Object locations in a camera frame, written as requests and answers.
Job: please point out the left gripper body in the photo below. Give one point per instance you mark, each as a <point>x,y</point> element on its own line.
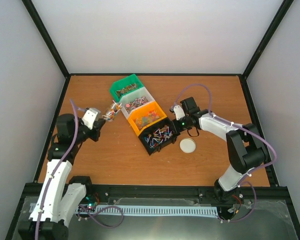
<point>94,137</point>

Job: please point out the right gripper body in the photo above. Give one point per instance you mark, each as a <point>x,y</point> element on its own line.
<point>178,129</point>

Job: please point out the black candy bin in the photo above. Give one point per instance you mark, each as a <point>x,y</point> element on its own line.
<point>159,135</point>

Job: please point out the clear plastic jar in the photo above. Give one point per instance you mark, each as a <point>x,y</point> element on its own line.
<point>112,111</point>

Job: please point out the orange candy bin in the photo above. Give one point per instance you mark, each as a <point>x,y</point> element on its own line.
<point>145,116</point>

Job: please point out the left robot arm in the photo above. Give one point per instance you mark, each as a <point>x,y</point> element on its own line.
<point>56,204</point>

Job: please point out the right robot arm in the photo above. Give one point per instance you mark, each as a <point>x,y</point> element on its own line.
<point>246,148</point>

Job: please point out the white jar lid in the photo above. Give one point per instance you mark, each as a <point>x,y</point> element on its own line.
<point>187,145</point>

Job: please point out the white candy bin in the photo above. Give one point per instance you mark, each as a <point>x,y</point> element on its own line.
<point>135,100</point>

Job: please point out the green candy bin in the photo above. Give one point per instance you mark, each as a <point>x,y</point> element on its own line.
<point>125,86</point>

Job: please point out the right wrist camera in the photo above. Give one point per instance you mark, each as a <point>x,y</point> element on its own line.
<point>178,111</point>

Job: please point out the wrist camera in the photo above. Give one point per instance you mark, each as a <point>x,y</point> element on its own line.
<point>90,116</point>
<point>178,111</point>

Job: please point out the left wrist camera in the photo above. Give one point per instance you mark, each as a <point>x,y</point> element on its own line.
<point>90,116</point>

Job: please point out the light blue cable duct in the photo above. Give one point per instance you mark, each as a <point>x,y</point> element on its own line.
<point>155,211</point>

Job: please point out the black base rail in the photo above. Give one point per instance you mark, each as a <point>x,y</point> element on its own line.
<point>202,194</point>

